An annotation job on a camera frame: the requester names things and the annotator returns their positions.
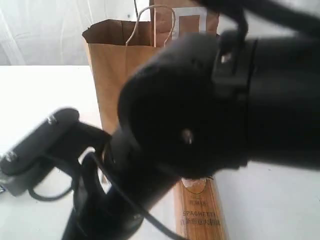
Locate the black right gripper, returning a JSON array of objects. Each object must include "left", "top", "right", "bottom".
[{"left": 62, "top": 152, "right": 150, "bottom": 240}]

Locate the blue white milk carton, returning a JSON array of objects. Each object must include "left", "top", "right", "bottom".
[{"left": 0, "top": 185, "right": 6, "bottom": 194}]

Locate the brown paper shopping bag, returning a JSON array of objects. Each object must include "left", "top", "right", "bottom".
[{"left": 82, "top": 19, "right": 158, "bottom": 134}]

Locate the brown kraft pouch orange label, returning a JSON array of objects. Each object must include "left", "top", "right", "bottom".
[{"left": 149, "top": 0, "right": 220, "bottom": 48}]

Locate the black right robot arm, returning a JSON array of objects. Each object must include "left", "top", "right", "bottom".
[{"left": 62, "top": 0, "right": 320, "bottom": 240}]

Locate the spaghetti packet dark blue top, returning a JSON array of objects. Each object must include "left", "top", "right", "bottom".
[{"left": 173, "top": 176, "right": 229, "bottom": 240}]

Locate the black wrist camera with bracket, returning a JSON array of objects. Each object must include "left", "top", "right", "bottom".
[{"left": 0, "top": 108, "right": 110, "bottom": 197}]

